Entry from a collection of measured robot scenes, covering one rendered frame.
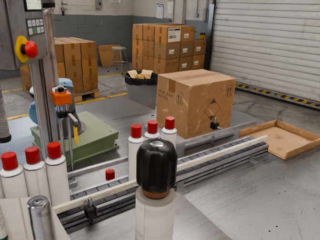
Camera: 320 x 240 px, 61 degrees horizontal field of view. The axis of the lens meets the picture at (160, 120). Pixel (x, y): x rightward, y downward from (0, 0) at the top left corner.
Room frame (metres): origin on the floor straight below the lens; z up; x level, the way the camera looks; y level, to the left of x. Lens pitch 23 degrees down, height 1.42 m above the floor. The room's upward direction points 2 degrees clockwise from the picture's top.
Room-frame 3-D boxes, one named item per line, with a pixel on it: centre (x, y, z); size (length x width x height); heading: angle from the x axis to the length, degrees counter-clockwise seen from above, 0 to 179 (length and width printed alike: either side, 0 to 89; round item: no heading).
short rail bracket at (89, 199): (0.59, 0.18, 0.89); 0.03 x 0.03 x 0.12; 34
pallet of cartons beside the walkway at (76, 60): (4.43, 1.72, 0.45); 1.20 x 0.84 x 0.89; 46
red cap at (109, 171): (0.84, 0.18, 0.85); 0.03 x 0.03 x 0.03
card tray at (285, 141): (1.22, -0.60, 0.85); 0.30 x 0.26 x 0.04; 124
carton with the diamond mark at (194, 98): (1.30, -0.17, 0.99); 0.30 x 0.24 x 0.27; 126
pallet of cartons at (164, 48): (5.11, -0.13, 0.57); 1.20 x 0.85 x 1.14; 137
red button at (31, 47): (0.61, 0.30, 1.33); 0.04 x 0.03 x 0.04; 179
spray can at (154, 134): (0.80, 0.02, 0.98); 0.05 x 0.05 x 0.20
